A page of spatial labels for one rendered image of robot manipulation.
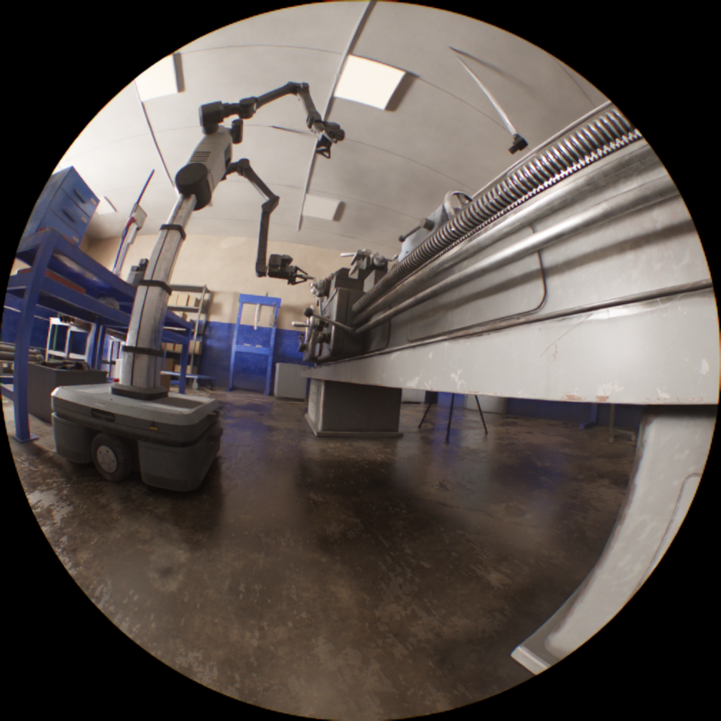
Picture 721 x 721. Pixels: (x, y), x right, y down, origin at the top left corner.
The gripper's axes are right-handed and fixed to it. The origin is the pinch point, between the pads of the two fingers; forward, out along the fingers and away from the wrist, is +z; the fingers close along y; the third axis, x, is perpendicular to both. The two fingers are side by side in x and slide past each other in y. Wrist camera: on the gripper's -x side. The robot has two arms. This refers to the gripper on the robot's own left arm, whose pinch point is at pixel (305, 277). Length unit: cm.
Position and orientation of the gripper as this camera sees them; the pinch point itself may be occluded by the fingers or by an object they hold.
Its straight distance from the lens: 131.6
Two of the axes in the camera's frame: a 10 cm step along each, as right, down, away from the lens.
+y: -1.1, -7.8, 6.1
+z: 9.5, 1.0, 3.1
